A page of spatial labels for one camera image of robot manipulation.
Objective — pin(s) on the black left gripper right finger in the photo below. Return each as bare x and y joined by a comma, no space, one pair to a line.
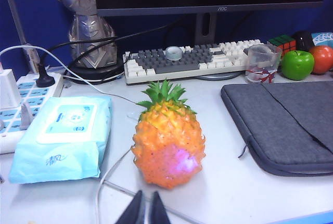
157,211

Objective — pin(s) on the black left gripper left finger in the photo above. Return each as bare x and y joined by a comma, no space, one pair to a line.
135,211

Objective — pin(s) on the orange toy pineapple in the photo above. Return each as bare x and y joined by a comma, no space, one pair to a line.
166,140

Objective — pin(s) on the gray fabric laptop bag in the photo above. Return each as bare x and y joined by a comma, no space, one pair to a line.
273,125

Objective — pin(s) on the light blue wet wipes pack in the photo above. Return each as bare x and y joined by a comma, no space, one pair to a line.
59,156

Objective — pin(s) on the small gray white plug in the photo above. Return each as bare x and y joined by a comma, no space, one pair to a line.
26,117

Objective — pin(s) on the white gray mechanical keyboard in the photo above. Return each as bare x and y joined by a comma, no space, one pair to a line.
182,65

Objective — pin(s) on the white blue power strip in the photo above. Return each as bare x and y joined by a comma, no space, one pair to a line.
30,96

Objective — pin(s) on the clear tape roll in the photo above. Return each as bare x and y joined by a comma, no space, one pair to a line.
173,54

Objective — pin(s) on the black power plug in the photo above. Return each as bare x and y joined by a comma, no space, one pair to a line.
44,79

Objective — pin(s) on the white charger adapter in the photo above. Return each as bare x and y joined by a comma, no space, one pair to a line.
9,88

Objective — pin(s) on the clear plastic cup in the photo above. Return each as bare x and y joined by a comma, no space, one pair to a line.
262,65

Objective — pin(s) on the gray monitor stand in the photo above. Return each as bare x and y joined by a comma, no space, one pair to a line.
205,34

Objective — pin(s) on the silver hexagon pattern sculpture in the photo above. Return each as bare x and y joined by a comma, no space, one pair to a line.
88,26

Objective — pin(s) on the green toy apple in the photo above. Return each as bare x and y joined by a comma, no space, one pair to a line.
297,65

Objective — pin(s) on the rubiks cube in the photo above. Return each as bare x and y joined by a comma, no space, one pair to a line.
282,44

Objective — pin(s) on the orange red toy apple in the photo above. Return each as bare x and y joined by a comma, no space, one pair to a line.
323,58

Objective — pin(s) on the gray metal pole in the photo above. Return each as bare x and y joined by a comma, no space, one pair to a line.
15,13

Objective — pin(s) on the blue white patterned pack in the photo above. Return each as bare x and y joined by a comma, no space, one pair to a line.
323,38

